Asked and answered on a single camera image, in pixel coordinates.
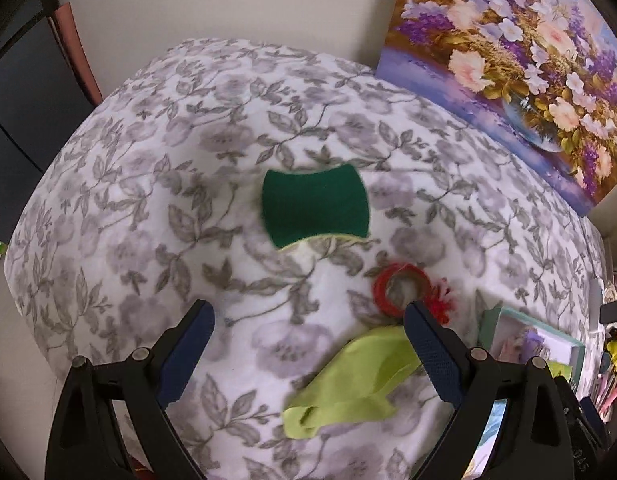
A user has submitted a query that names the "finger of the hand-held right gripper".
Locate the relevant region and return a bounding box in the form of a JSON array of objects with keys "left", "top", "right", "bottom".
[{"left": 563, "top": 380, "right": 607, "bottom": 441}]

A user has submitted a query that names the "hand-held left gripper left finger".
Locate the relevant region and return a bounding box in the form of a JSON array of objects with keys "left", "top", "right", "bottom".
[{"left": 44, "top": 299, "right": 216, "bottom": 480}]

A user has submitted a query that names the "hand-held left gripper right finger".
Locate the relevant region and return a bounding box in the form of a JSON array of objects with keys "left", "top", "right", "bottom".
[{"left": 403, "top": 300, "right": 577, "bottom": 480}]

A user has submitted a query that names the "white tray with teal rim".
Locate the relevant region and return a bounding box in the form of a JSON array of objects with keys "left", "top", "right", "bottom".
[{"left": 469, "top": 306, "right": 587, "bottom": 480}]

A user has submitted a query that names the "lime green cloth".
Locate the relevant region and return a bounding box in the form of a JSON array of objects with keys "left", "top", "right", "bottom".
[{"left": 282, "top": 325, "right": 424, "bottom": 441}]

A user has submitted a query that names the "red and pink hair tie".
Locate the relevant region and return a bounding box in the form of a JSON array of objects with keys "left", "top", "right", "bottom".
[{"left": 373, "top": 262, "right": 462, "bottom": 323}]

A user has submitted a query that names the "green and yellow sponge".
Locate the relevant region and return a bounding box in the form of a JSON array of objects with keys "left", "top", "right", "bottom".
[{"left": 261, "top": 164, "right": 372, "bottom": 252}]

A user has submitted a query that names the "colourful stationery pile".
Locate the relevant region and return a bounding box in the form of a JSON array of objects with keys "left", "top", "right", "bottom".
[{"left": 596, "top": 370, "right": 617, "bottom": 421}]

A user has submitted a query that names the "white power strip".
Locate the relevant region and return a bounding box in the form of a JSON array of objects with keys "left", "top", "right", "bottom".
[{"left": 589, "top": 277, "right": 603, "bottom": 331}]

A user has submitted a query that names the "grey floral blanket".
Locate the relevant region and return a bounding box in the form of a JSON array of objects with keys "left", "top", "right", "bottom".
[{"left": 3, "top": 37, "right": 607, "bottom": 480}]

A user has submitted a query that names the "dark cabinet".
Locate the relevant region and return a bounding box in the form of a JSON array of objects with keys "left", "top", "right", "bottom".
[{"left": 0, "top": 2, "right": 104, "bottom": 246}]

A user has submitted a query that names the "flower painting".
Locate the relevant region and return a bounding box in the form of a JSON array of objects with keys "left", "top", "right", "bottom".
[{"left": 376, "top": 0, "right": 617, "bottom": 218}]

